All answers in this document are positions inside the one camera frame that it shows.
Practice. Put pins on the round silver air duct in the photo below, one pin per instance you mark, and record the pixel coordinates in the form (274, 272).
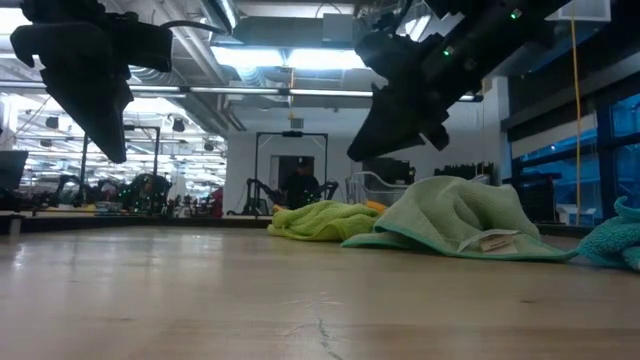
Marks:
(225, 10)

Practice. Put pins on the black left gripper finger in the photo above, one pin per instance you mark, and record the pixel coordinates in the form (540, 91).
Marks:
(95, 110)

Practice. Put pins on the clear plastic bin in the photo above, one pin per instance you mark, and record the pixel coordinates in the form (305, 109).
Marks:
(375, 187)

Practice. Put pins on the dark monitor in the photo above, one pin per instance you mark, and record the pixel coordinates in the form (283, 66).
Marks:
(12, 170)

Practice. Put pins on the white ceiling vent box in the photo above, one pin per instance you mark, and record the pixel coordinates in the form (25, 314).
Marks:
(585, 11)

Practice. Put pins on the black rack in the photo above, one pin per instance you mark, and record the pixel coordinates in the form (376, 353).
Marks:
(465, 172)

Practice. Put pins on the long ceiling light bar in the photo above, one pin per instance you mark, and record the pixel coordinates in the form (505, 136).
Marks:
(240, 91)

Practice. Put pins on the lime green microfiber towel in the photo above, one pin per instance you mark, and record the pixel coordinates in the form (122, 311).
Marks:
(320, 220)

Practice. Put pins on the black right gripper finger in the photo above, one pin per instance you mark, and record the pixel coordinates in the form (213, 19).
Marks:
(395, 125)

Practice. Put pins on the black background robot arm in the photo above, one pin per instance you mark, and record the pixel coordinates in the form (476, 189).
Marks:
(257, 195)
(70, 192)
(145, 192)

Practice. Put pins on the orange microfiber towel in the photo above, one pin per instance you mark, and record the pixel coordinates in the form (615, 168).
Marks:
(376, 206)

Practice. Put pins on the grey wall grille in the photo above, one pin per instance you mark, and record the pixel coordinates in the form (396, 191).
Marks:
(297, 123)

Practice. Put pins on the teal microfiber towel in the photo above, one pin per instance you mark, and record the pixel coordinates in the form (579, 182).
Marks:
(607, 245)

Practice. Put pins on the black cabinet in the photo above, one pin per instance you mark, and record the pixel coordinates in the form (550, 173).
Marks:
(537, 200)

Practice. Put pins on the pale green towel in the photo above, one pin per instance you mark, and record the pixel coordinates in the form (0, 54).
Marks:
(450, 215)

